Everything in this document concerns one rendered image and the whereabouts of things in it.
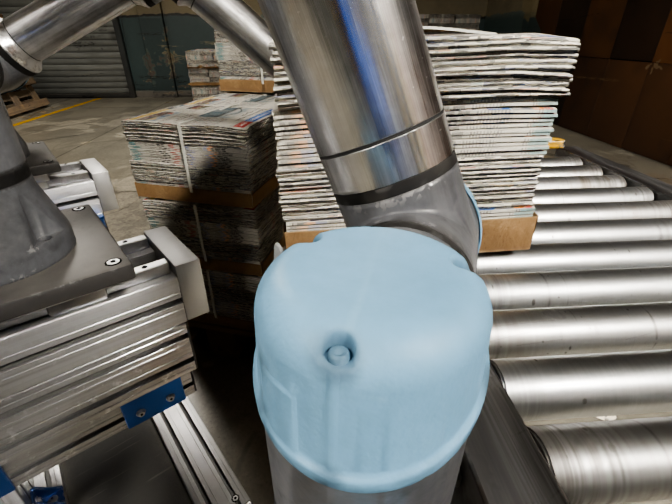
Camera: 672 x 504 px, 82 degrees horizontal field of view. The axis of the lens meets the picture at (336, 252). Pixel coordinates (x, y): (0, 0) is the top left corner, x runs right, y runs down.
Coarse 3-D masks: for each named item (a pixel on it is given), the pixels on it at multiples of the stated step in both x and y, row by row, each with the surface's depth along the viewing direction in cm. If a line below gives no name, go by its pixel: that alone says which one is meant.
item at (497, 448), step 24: (504, 408) 28; (480, 432) 26; (504, 432) 26; (528, 432) 26; (480, 456) 25; (504, 456) 25; (528, 456) 25; (480, 480) 23; (504, 480) 23; (528, 480) 23; (552, 480) 23
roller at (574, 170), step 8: (544, 168) 78; (552, 168) 78; (560, 168) 78; (568, 168) 78; (576, 168) 78; (584, 168) 78; (592, 168) 78; (600, 168) 78; (536, 176) 77; (544, 176) 77
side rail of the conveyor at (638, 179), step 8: (560, 152) 91; (568, 152) 88; (576, 152) 88; (584, 152) 88; (584, 160) 83; (592, 160) 82; (600, 160) 82; (608, 160) 82; (608, 168) 77; (616, 168) 77; (624, 168) 77; (624, 176) 73; (632, 176) 73; (640, 176) 73; (648, 176) 73; (632, 184) 71; (640, 184) 70; (648, 184) 69; (656, 184) 69; (664, 184) 69; (656, 192) 66; (664, 192) 66; (656, 200) 66
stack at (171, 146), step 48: (240, 96) 146; (144, 144) 108; (192, 144) 104; (240, 144) 101; (192, 192) 112; (240, 192) 108; (192, 240) 120; (240, 240) 116; (240, 288) 125; (192, 336) 150; (240, 336) 142
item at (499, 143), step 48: (432, 48) 35; (480, 48) 35; (528, 48) 35; (576, 48) 35; (288, 96) 36; (480, 96) 37; (528, 96) 37; (288, 144) 38; (480, 144) 40; (528, 144) 40; (288, 192) 41; (480, 192) 42; (528, 192) 43
